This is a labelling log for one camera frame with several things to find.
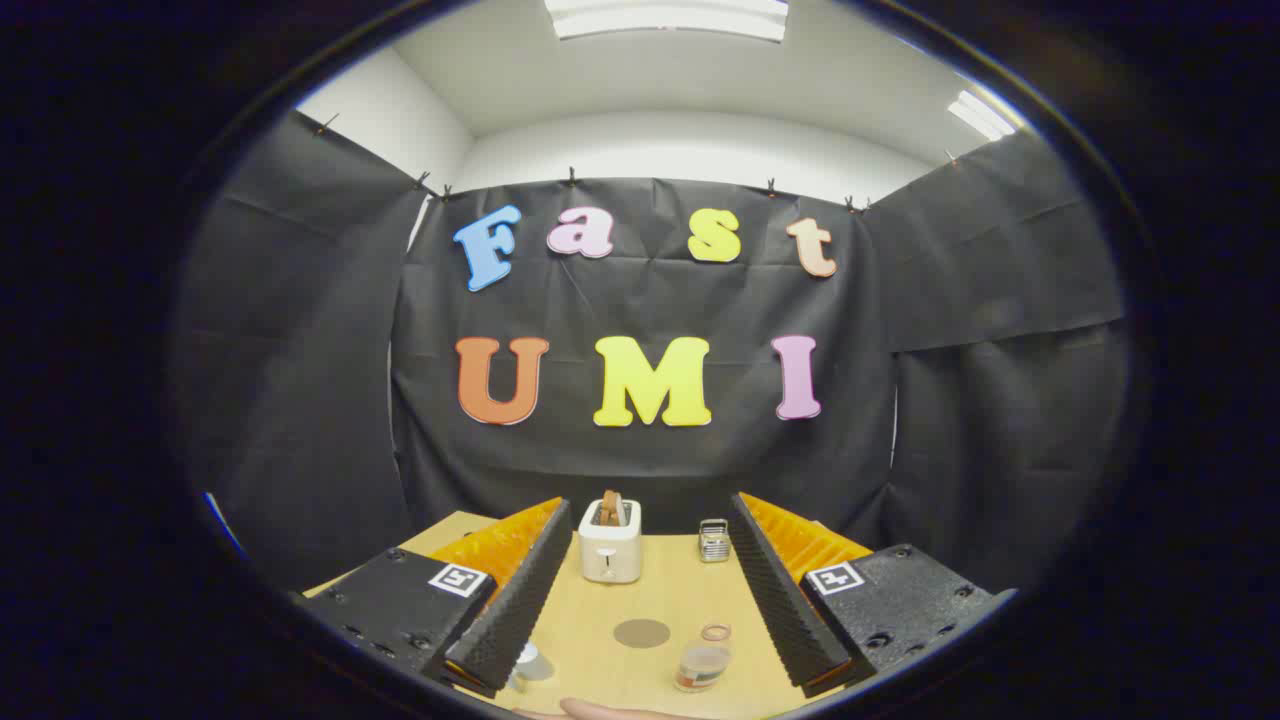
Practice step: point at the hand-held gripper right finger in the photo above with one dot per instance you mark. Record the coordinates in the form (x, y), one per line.
(790, 610)

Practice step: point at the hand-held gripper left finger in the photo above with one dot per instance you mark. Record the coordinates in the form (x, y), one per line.
(520, 600)

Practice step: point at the white cup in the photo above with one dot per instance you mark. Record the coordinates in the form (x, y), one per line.
(522, 655)

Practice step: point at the clear plastic juice bottle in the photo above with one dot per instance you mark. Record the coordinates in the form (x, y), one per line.
(702, 662)

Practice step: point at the round brown coaster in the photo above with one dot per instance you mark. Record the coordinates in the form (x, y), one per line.
(641, 633)

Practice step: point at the wooden table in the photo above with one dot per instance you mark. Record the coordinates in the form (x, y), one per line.
(600, 610)

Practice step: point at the white toaster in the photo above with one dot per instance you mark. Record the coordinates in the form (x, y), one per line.
(610, 555)

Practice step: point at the brown toast slice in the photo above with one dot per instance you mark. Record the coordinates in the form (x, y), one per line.
(611, 505)

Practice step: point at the black backdrop cloth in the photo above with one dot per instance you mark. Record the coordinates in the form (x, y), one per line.
(650, 470)

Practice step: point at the small ceiling light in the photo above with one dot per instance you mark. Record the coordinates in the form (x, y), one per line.
(980, 115)

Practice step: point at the long ceiling light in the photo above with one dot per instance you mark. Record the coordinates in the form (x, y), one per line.
(665, 18)

